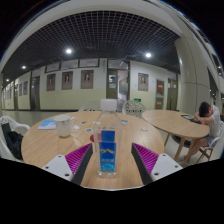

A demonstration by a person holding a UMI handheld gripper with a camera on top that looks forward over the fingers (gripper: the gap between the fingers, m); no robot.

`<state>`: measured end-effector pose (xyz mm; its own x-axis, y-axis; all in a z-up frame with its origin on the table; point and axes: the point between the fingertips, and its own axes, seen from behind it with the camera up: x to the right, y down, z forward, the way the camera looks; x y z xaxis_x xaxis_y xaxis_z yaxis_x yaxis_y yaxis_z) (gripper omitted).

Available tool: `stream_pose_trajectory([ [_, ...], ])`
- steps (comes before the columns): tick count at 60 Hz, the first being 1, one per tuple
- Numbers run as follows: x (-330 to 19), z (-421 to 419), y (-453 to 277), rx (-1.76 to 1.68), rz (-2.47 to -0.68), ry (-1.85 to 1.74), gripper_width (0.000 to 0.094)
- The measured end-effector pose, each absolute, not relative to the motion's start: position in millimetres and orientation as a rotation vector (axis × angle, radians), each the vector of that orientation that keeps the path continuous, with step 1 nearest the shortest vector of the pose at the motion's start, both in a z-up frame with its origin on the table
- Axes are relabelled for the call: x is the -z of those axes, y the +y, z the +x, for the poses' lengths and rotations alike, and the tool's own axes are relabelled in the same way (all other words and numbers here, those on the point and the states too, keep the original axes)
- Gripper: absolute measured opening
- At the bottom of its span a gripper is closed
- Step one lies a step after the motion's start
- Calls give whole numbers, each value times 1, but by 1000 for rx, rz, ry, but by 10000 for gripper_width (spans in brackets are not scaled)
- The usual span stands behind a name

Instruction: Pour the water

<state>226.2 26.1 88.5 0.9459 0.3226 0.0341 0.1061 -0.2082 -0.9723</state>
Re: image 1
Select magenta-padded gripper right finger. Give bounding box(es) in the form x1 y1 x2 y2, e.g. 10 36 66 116
130 142 184 186

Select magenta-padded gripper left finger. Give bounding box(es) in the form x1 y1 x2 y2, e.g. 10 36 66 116
41 143 94 186

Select clear blue-labelled water bottle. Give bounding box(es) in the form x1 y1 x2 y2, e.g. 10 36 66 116
93 98 123 178

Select white ceramic mug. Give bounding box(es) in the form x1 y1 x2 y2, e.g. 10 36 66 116
54 114 77 138

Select round wooden table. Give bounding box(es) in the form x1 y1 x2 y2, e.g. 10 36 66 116
141 109 210 161

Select blue paper booklet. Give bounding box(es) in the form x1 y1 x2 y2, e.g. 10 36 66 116
37 118 58 131

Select wooden-legged white chair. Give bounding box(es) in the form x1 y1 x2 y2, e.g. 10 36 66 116
196 120 224 164

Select black bag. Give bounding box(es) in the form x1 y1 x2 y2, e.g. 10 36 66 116
0 122 24 161

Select white plastic chair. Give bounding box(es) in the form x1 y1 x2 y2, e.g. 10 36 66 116
0 115 31 161
78 100 102 113

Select dark tablet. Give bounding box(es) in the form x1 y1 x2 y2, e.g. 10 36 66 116
180 114 201 124

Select white lattice-back chair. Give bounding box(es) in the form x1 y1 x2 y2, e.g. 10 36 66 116
121 99 147 119

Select person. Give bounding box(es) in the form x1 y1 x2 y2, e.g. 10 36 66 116
181 101 222 168

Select dark hallway doors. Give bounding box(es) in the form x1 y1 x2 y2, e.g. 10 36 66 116
13 68 179 111

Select round ceiling lights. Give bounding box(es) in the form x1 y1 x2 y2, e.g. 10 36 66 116
19 47 153 71

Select red wall notice boards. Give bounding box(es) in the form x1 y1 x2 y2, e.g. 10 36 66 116
155 79 165 110

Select framed wall portraits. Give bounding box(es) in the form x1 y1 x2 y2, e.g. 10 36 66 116
3 69 149 101

